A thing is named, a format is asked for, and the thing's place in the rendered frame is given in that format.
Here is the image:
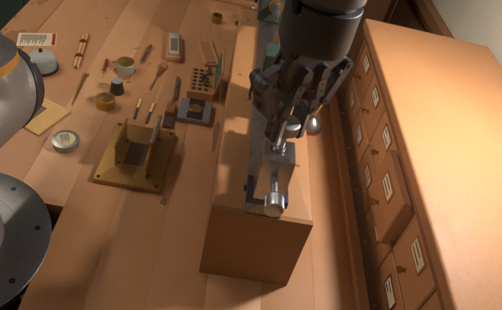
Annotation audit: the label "tan wooden flat box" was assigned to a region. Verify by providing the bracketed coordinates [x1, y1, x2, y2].
[197, 40, 220, 67]

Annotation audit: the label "grey dome with black base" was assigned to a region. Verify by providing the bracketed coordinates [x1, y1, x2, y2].
[28, 48, 59, 77]

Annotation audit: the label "wooden stick bundle red bands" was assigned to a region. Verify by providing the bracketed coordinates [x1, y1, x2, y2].
[72, 33, 90, 70]

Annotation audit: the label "silver round labelled tin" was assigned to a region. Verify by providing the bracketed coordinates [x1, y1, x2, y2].
[51, 130, 80, 154]

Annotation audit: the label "white stone in wooden holder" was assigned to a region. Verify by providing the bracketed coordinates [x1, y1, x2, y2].
[166, 32, 183, 61]

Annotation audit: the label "wooden machine plinth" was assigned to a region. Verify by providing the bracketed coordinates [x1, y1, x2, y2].
[199, 6, 314, 286]

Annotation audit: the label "silver knurled lock knob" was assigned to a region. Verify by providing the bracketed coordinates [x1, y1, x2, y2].
[263, 168, 287, 218]

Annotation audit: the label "olive pointed tool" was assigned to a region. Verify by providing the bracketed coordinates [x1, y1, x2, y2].
[70, 72, 90, 106]

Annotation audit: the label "grey tray with brass part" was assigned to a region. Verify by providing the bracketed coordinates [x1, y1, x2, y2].
[176, 98, 214, 127]

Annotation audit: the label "green slide rest block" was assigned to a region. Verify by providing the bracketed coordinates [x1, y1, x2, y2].
[263, 41, 283, 72]

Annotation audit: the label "dark file wooden handle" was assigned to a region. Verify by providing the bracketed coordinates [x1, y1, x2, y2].
[165, 76, 182, 114]

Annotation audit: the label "silver round oiler brass spout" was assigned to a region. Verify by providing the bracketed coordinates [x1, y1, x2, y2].
[306, 105, 325, 137]

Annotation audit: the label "steel carriage stop block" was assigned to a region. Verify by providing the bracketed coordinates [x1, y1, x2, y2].
[250, 140, 298, 216]

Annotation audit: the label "yellow abrasive pad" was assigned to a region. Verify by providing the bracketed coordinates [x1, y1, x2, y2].
[23, 98, 71, 136]

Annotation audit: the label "green machine housing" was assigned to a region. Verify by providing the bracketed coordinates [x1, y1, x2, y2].
[257, 0, 277, 24]

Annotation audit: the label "wooden handled awl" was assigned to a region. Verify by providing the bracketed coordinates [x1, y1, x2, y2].
[149, 62, 169, 91]

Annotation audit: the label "silver slotted dial knob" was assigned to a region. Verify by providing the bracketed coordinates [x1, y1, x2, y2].
[272, 115, 302, 155]

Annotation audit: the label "tan round tin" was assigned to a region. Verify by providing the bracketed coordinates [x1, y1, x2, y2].
[95, 92, 116, 112]

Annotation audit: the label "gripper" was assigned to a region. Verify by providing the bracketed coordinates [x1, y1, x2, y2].
[249, 3, 364, 147]

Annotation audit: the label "white card with red end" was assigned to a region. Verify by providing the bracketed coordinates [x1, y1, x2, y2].
[16, 32, 57, 47]

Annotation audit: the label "grey cream round cup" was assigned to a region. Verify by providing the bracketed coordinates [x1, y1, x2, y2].
[116, 56, 136, 77]

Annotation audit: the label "wooden hole block green lid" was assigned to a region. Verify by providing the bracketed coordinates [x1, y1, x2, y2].
[186, 51, 226, 102]

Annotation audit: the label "wooden drawer cabinet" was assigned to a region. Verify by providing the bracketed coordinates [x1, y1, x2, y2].
[336, 0, 502, 310]

